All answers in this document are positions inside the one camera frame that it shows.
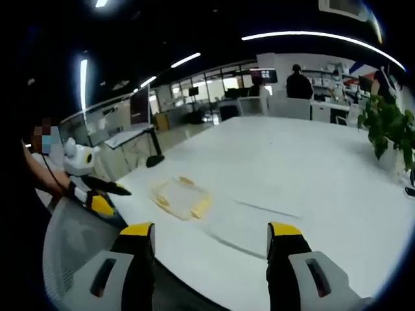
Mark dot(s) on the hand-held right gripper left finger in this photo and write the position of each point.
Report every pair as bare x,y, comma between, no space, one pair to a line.
133,259

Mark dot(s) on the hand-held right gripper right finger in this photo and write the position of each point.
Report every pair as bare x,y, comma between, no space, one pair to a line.
285,259

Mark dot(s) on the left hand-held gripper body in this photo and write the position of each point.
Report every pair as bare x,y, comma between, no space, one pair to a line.
76,162

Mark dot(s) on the grey mesh office chair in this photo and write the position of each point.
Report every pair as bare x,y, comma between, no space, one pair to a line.
71,233

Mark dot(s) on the black desk stand base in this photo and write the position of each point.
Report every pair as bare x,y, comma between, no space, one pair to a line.
155,161

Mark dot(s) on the white side desk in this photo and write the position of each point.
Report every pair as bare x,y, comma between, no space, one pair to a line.
128,136

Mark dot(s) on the clear tray with yellow clips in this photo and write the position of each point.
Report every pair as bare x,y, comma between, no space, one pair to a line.
181,197

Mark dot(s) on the straight ceiling light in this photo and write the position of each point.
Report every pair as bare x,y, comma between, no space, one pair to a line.
83,84
148,81
185,60

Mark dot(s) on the dark computer monitor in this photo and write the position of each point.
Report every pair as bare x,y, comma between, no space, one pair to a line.
140,107

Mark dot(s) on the small dark object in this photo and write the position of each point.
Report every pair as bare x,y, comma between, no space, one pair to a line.
410,191

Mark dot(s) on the white chair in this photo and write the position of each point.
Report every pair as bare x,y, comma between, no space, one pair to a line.
253,106

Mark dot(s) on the green potted plant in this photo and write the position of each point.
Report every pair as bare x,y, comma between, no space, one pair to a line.
386,126

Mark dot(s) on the long curved ceiling light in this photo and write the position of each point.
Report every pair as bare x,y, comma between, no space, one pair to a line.
324,34

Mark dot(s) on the wall screen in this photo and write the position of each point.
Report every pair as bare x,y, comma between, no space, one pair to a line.
268,74

